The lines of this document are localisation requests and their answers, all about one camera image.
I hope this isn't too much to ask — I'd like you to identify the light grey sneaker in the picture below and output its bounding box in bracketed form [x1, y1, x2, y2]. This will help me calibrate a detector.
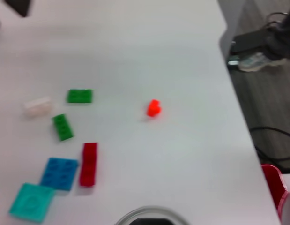
[237, 52, 287, 72]

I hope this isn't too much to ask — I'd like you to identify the black floor cable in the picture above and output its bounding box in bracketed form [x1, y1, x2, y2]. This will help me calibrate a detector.
[250, 126, 290, 165]

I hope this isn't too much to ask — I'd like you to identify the green toy brick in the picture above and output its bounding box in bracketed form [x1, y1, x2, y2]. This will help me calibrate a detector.
[66, 89, 94, 104]
[52, 113, 74, 142]

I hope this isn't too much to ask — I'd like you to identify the dark red long toy brick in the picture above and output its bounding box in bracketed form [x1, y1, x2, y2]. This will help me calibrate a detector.
[79, 142, 98, 187]

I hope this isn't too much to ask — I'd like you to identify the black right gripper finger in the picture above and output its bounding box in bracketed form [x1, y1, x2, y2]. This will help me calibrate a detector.
[5, 0, 34, 17]

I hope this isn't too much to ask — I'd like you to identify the white toy brick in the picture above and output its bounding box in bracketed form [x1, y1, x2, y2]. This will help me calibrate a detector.
[24, 96, 53, 118]

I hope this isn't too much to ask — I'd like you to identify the red plastic object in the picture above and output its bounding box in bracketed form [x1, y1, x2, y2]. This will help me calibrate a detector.
[260, 164, 290, 221]

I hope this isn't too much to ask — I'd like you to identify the small orange-red toy brick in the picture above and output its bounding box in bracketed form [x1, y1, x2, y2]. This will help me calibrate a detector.
[146, 99, 162, 118]

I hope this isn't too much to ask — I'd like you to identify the black box on floor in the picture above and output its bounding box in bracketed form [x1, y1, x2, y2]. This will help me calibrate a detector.
[231, 29, 269, 53]

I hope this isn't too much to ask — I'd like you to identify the dark grey trouser leg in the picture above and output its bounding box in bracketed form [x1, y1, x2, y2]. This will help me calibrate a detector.
[266, 7, 290, 61]

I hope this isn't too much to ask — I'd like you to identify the glass teacup with black sleeve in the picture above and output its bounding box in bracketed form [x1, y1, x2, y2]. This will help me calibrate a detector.
[115, 205, 191, 225]

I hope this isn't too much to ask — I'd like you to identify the teal square toy plate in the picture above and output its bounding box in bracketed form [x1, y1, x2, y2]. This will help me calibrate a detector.
[8, 182, 56, 223]

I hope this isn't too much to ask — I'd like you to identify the blue square toy brick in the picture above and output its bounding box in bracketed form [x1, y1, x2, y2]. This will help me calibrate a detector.
[40, 157, 79, 191]

